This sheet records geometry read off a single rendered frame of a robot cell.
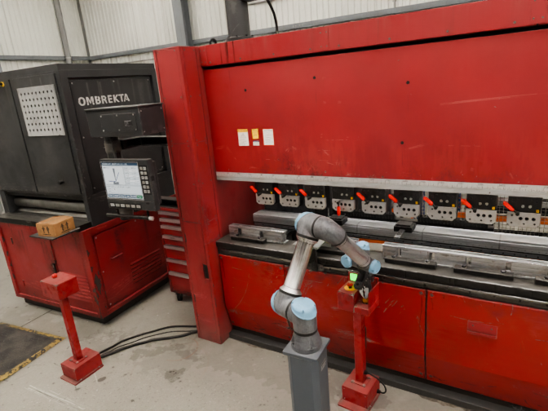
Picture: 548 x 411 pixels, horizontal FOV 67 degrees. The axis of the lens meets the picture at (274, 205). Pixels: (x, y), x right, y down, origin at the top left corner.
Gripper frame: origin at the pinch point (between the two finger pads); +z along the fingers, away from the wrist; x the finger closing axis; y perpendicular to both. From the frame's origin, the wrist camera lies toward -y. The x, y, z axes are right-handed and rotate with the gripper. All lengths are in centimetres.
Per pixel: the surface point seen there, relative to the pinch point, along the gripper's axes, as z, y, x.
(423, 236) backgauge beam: -16, 59, -17
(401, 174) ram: -66, 35, -12
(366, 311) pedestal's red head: 4.3, -6.3, -3.6
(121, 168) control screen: -83, -33, 159
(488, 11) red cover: -147, 44, -53
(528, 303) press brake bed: -2, 25, -81
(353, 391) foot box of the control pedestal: 63, -13, 6
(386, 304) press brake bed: 14.0, 17.2, -6.6
